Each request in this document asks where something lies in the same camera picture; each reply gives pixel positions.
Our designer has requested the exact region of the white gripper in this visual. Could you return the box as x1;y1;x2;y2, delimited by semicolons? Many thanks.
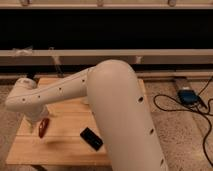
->
26;108;47;134

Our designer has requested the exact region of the red pepper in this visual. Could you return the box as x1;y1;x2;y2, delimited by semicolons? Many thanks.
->
38;118;49;138

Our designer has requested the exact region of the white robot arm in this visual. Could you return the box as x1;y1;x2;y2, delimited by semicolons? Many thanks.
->
5;60;169;171

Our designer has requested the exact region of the wooden table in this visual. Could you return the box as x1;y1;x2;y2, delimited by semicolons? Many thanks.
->
5;77;148;167

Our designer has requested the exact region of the black rectangular block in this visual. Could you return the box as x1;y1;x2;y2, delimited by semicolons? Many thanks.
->
80;127;103;151

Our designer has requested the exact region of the blue black device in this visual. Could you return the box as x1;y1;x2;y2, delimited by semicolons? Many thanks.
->
178;89;198;105

